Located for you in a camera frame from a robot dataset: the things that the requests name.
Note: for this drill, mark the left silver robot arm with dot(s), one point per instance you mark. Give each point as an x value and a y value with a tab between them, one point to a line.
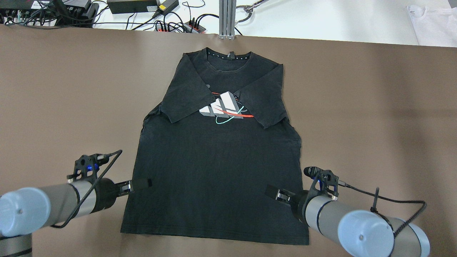
28	209

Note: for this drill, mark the black electronics box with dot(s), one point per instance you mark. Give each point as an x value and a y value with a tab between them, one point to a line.
60	13

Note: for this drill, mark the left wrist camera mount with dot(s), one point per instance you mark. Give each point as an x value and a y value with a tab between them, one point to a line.
87	167

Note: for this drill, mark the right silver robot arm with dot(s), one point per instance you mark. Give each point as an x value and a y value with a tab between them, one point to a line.
361	233

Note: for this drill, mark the aluminium frame post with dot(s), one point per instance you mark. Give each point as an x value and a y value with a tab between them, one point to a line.
227	10

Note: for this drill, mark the black printed t-shirt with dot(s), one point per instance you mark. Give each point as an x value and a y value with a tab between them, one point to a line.
219	137

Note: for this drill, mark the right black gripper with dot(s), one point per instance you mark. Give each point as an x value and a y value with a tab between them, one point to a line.
298	204

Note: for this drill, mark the black power adapter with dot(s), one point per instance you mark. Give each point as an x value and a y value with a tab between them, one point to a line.
132	6

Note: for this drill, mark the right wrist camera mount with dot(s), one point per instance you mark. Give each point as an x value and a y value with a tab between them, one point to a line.
325	183

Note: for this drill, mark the black red power strip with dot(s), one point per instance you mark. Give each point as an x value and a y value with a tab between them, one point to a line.
188	27

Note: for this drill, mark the white folded cloth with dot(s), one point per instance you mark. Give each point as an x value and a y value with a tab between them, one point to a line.
434	26

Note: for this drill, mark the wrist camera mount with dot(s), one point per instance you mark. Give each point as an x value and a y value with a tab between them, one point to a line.
325	183
87	167

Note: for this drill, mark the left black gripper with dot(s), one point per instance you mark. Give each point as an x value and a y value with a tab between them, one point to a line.
104	192

